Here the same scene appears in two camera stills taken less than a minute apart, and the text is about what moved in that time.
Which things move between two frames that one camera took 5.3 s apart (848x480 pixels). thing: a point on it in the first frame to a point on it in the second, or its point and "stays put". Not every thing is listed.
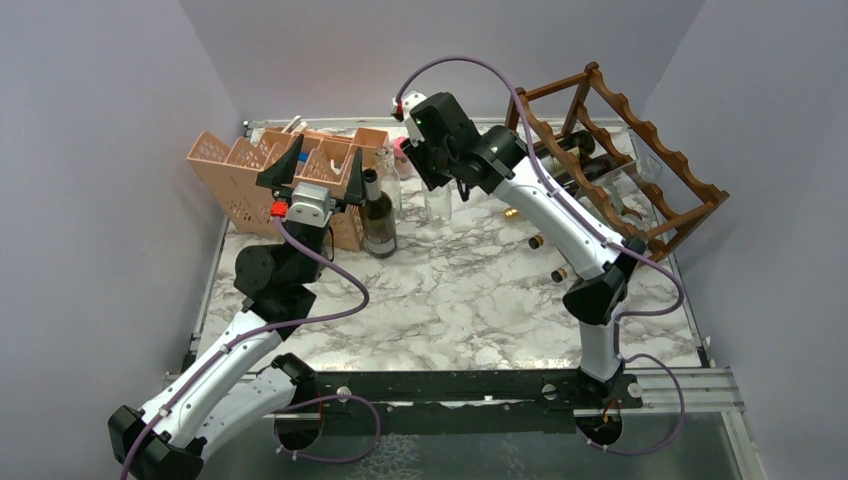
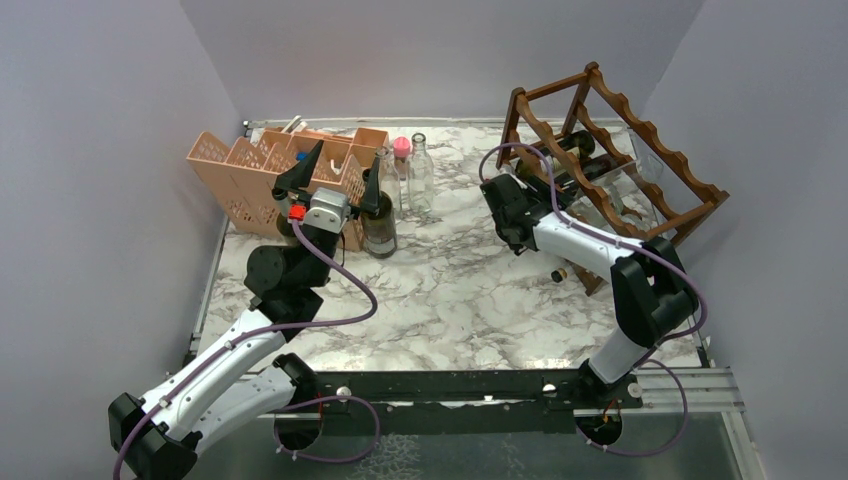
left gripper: [284, 172] to [301, 176]
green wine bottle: [378, 219] stays put
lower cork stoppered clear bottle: [559, 275] stays put
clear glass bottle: [389, 179] stays put
